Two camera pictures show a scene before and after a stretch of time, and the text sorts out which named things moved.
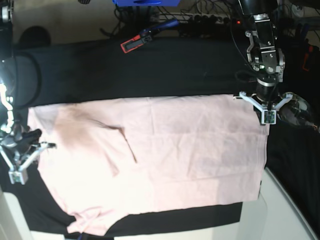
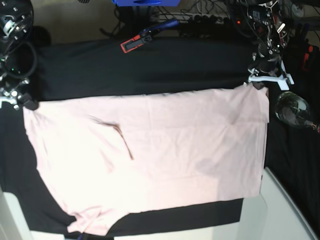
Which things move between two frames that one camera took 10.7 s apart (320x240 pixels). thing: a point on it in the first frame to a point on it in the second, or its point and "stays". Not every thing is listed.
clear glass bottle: [294, 109] stays
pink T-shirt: [110, 157] stays
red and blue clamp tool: [145, 36] stays
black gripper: [29, 139] to [25, 100]
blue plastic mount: [146, 3] stays
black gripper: [266, 91] to [268, 65]
